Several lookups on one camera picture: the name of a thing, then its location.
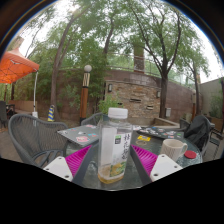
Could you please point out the grey wall box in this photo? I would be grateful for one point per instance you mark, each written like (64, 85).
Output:
(168, 112)

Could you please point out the tall forked green tree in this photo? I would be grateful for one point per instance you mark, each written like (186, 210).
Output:
(163, 96)

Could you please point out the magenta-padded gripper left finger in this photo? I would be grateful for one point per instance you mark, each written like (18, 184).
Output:
(78, 159)

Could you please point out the green plant in blue pot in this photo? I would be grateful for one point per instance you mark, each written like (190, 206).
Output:
(106, 104)

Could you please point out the white ribbed mug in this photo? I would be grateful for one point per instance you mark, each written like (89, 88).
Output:
(171, 149)

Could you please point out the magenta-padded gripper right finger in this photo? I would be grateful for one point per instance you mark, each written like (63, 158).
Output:
(145, 159)

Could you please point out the dark patio chair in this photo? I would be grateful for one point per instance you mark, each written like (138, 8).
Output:
(5, 113)

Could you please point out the wooden bench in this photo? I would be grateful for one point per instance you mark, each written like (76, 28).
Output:
(21, 106)

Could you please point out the blue yellow striped cone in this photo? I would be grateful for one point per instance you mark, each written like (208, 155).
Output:
(50, 115)

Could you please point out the black wall lantern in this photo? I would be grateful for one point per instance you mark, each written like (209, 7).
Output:
(158, 94)
(110, 88)

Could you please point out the tall leaning green tree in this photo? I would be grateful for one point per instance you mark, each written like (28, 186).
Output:
(55, 86)

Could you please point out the flat round red coaster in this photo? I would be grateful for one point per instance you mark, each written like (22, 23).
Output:
(190, 154)

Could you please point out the grey laptop with stickers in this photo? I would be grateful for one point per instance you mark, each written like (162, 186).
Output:
(80, 135)

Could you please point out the wooden lamp post with globe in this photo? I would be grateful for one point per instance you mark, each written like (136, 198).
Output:
(85, 100)

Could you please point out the black metal chair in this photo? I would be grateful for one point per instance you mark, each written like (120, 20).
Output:
(218, 140)

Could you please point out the orange canopy tent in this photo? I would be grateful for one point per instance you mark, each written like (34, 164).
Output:
(16, 66)

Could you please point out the yellow card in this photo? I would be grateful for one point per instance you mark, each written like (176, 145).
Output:
(144, 138)

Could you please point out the clear plastic drink bottle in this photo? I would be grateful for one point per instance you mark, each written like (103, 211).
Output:
(115, 150)

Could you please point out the slim wooden lamp post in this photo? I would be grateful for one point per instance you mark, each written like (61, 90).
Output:
(194, 106)

